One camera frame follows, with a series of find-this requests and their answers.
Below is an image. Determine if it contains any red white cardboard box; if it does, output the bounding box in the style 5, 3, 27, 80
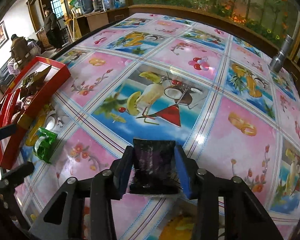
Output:
0, 56, 71, 170

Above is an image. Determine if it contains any green candy wrapper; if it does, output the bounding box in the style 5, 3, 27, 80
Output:
33, 127, 57, 164

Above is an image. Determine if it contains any grey metal flashlight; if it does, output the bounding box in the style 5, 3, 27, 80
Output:
269, 35, 293, 73

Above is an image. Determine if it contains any standing person dark coat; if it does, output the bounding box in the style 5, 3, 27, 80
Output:
44, 8, 63, 52

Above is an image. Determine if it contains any patterned plastic tablecloth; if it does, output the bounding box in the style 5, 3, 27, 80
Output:
15, 13, 300, 239

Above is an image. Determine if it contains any red long snack packet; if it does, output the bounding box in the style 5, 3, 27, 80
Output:
0, 88, 20, 128

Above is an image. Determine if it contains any gold brown snack packet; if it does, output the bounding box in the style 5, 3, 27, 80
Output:
19, 66, 51, 99

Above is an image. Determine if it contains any glass floral display cabinet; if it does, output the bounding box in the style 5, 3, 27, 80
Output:
128, 0, 300, 56

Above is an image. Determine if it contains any seated person in brown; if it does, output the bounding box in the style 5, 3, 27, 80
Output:
11, 34, 31, 69

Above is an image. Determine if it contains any dark purple snack packet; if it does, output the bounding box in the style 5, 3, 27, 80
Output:
129, 138, 179, 195

